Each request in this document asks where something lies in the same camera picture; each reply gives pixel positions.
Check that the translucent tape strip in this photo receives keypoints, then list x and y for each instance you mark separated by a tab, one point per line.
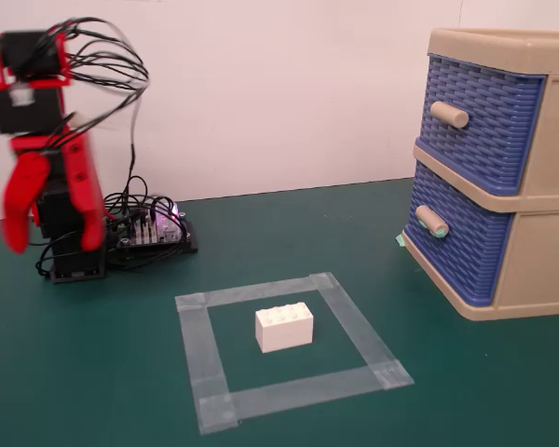
205	358
307	388
256	292
358	330

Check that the mint green tape scrap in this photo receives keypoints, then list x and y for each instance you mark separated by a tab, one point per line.
400	239

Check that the controller circuit board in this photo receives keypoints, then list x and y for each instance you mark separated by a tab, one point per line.
160	233

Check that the mint green tape wrap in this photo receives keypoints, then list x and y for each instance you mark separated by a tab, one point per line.
440	231

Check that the black motor gripper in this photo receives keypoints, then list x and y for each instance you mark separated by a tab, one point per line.
25	112

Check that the white toy brick cube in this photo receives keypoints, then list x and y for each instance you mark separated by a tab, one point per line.
284	331

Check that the beige plastic drawer cabinet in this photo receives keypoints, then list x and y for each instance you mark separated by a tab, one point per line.
545	186

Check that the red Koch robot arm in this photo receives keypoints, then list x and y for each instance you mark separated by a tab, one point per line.
74	263

